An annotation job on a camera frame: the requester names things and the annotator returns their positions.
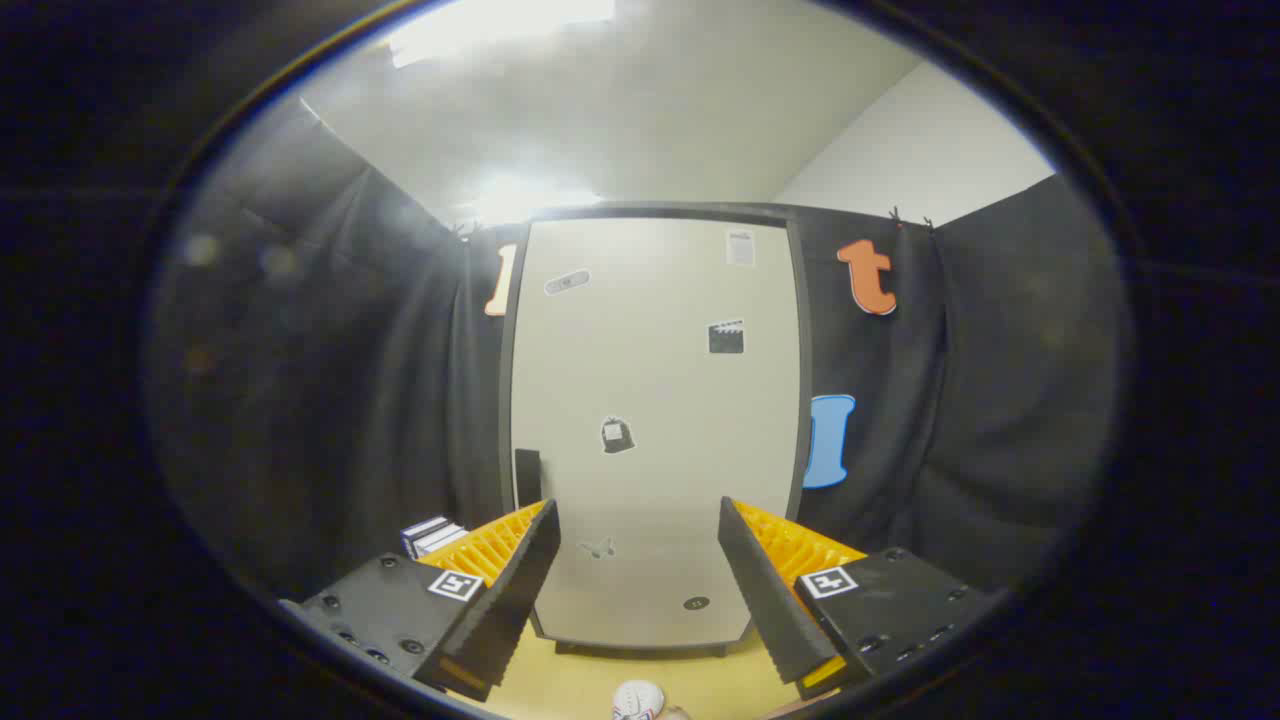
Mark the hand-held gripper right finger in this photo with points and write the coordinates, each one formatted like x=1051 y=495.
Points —
x=760 y=590

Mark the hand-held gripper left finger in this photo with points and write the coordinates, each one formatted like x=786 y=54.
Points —
x=520 y=590

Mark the blue spine book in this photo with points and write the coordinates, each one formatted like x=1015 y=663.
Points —
x=415 y=530

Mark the black backdrop cloth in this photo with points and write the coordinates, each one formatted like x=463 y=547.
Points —
x=330 y=400

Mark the white shoe cabinet door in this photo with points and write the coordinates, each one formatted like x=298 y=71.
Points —
x=650 y=380

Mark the white striped shoe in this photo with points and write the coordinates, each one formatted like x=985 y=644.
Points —
x=637 y=700

